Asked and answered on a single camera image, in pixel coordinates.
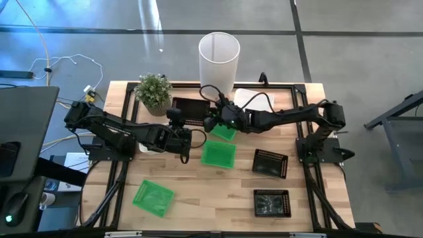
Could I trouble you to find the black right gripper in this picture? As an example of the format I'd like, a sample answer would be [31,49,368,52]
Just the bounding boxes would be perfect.
[203,100,250,134]

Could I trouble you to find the green plastic basket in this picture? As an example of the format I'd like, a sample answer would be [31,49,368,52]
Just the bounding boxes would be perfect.
[210,122,238,142]
[200,139,237,170]
[132,179,175,218]

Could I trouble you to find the black plastic basket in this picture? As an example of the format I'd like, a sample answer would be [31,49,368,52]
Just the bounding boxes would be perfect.
[251,148,289,180]
[252,188,292,218]
[171,97,212,127]

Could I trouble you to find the potted plant ribbed pot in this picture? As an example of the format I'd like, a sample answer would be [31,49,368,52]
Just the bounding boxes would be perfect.
[134,73,173,117]

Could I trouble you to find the white paper box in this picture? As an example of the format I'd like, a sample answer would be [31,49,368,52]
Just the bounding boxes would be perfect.
[58,151,91,192]

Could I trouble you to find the black beam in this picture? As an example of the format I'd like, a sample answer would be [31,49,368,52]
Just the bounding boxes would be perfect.
[34,157,89,188]

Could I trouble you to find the white cup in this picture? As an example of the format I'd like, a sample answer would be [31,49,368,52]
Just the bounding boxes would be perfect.
[39,192,56,211]

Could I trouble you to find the dark grey desk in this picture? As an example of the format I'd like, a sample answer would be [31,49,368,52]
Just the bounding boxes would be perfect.
[0,85,60,232]

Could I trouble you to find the black flat device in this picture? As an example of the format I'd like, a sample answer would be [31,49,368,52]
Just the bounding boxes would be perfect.
[0,141,22,179]

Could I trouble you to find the black power strip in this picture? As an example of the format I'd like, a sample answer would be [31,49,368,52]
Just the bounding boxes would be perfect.
[0,69,34,79]

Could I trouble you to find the grey metal table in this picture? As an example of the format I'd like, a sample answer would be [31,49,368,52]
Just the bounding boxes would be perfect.
[363,89,423,194]

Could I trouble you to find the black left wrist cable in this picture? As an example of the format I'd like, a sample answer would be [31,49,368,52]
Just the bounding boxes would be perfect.
[190,128,208,149]

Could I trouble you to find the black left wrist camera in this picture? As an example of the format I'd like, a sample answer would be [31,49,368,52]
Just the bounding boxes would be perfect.
[166,108,184,128]

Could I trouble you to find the black aluminium table frame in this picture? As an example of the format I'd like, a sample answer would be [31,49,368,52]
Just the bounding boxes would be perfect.
[77,81,356,232]

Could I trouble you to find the black cable bundle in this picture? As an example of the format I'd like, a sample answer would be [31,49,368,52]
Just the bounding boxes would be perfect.
[302,163,353,231]
[77,160,130,229]

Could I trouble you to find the thin white cable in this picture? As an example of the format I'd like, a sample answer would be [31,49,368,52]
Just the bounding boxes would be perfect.
[28,54,104,92]

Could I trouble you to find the silver bracket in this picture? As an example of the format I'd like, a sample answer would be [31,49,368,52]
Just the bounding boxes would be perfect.
[104,231,143,238]
[289,232,327,238]

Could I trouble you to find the tan cable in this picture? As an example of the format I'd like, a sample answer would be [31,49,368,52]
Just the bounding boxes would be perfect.
[15,0,51,87]

